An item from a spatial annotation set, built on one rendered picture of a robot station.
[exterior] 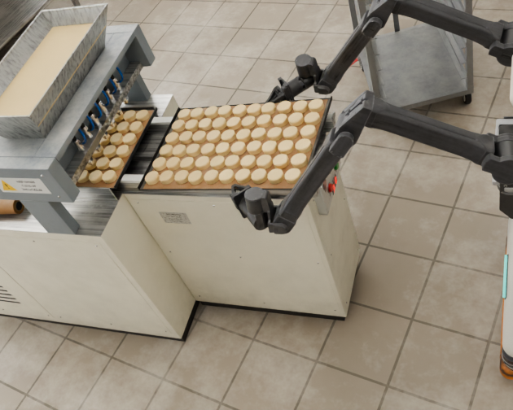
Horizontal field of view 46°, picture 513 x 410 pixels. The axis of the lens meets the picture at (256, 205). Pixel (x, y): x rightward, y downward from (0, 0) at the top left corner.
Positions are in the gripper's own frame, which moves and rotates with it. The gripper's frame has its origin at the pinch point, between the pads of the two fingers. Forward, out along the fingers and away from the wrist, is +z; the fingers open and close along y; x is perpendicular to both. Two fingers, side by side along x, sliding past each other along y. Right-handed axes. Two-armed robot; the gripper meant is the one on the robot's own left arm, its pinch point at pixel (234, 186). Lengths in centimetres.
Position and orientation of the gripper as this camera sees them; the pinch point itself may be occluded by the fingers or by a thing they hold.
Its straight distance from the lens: 188.8
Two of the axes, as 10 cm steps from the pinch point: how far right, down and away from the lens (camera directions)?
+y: 3.2, 6.4, 7.0
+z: -4.5, -5.5, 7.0
